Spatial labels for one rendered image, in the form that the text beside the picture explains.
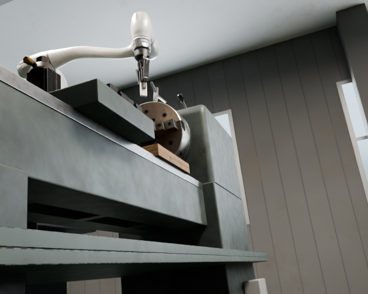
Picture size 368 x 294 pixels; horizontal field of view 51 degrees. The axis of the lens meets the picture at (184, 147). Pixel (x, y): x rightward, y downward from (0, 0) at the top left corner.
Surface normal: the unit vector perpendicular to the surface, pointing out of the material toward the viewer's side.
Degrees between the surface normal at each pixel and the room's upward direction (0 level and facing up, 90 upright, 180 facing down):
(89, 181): 90
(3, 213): 90
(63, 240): 90
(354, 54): 90
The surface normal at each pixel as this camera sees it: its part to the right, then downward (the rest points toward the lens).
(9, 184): 0.93, -0.21
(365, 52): -0.36, -0.25
